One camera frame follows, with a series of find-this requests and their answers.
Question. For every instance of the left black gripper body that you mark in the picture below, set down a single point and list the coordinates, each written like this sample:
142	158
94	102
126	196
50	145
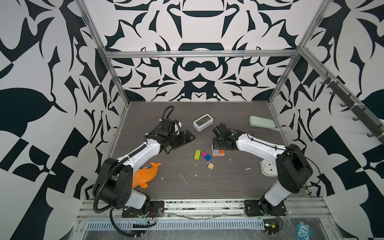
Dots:
176	140

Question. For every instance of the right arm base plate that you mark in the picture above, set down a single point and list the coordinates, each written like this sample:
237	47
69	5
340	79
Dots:
254	208

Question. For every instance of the lime green block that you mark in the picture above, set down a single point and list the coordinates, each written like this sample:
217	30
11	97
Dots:
197	155

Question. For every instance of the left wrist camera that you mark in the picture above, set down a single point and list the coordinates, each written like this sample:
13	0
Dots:
177	126

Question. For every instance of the orange toy whale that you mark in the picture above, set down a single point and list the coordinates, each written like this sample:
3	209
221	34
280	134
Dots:
142	176

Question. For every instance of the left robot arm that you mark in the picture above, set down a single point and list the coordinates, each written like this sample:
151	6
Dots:
113	187

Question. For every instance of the pale green case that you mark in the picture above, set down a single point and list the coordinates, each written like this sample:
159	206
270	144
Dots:
259	122

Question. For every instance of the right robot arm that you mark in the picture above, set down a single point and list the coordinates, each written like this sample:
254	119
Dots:
293	168

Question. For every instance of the white digital clock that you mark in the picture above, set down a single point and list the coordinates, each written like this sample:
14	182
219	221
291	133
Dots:
203	122

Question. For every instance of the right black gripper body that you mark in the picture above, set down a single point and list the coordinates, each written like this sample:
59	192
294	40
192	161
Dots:
219	144

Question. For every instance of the blue robot sticker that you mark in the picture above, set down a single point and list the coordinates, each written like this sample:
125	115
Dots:
303	231

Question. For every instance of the white slotted cable duct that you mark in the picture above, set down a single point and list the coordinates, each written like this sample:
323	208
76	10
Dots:
202	224

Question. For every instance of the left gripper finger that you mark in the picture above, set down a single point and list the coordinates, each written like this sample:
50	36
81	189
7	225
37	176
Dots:
188	134
190	138

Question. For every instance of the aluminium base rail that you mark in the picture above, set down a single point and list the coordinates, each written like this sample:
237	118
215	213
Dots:
210	208

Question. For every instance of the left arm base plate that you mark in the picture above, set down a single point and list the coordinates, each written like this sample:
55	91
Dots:
149	209

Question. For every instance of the white oval plastic device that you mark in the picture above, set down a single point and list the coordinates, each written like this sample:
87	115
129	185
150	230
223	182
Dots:
268	169

